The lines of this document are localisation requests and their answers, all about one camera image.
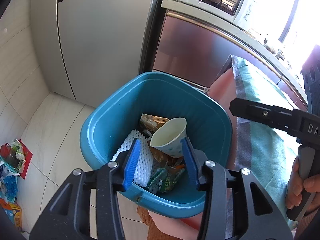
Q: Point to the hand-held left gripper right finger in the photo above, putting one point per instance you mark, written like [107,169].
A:
[190,165]

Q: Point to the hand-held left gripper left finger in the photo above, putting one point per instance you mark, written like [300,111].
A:
[132,165]

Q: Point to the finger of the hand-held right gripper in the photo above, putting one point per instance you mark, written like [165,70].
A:
[260,113]

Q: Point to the white foam fruit net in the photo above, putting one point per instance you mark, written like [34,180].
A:
[140,170]

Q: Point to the orange peel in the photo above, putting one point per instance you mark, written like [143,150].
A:
[180,166]

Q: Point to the green clear plastic wrapper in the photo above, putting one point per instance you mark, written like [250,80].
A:
[162,181]

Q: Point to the dotted paper cup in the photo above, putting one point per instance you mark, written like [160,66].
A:
[170,137]

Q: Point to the gold foil snack wrapper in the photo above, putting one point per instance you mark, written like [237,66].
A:
[150,122]

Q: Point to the blue plastic trash bin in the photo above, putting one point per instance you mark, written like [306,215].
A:
[120,110]

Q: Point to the person's right forearm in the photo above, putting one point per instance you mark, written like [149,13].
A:
[310,227]

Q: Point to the person's right hand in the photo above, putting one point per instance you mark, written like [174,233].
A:
[293,190]

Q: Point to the teal and grey printed tablecloth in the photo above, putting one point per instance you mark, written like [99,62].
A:
[265,142]

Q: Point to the orange knitted clothing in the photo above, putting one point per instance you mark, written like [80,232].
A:
[150,225]

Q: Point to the brown kitchen base cabinets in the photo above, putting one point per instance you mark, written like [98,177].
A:
[190,52]

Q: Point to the pile of bags on floor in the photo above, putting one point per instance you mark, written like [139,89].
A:
[23,155]

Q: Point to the kitchen window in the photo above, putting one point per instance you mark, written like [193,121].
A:
[280,5]

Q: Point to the blue mesh bag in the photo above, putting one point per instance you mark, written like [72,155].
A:
[10,187]

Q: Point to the colourful cardboard box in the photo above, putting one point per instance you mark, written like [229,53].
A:
[13,213]

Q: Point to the grey refrigerator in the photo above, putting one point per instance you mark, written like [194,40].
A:
[100,37]

